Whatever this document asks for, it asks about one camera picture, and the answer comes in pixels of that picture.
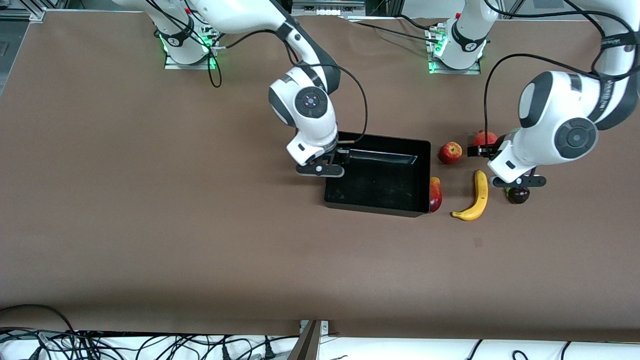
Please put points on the red pomegranate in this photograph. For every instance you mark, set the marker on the red pomegranate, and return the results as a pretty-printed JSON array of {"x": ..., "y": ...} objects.
[{"x": 485, "y": 137}]

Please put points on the dark purple eggplant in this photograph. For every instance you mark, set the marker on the dark purple eggplant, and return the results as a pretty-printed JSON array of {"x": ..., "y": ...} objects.
[{"x": 519, "y": 196}]

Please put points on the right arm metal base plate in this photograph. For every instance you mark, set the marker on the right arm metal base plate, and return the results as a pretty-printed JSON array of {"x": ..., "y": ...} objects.
[{"x": 190, "y": 66}]

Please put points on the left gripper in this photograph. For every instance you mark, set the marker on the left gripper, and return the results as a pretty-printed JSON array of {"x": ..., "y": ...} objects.
[{"x": 486, "y": 149}]

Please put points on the small metal table bracket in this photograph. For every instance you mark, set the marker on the small metal table bracket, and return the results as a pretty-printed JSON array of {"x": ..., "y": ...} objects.
[{"x": 325, "y": 327}]

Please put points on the black plastic box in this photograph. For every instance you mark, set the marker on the black plastic box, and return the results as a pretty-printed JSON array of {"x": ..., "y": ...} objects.
[{"x": 375, "y": 190}]

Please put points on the silver aluminium frame rail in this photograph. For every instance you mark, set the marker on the silver aluminium frame rail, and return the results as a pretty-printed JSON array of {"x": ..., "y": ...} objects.
[{"x": 22, "y": 14}]

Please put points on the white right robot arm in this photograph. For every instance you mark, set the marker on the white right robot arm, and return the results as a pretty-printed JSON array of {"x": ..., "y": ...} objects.
[{"x": 310, "y": 105}]

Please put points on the red yellow apple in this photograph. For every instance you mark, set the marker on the red yellow apple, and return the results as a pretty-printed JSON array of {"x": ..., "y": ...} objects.
[{"x": 450, "y": 153}]

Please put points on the grey power strip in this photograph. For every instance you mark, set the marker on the grey power strip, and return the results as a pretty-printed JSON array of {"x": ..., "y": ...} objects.
[{"x": 327, "y": 7}]

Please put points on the grey metal post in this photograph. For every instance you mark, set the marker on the grey metal post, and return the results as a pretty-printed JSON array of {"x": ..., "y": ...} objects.
[{"x": 306, "y": 345}]

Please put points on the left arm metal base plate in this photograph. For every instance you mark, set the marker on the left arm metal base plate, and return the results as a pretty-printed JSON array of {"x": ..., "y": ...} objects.
[{"x": 455, "y": 71}]

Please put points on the red yellow mango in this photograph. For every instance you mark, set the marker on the red yellow mango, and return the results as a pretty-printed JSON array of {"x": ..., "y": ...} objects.
[{"x": 436, "y": 195}]

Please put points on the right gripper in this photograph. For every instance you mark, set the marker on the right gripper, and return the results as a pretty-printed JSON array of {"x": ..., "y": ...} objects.
[{"x": 341, "y": 152}]

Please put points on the yellow banana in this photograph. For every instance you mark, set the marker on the yellow banana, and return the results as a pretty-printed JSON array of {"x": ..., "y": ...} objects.
[{"x": 481, "y": 195}]

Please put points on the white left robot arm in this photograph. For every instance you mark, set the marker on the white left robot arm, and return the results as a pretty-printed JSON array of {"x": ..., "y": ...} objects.
[{"x": 560, "y": 115}]

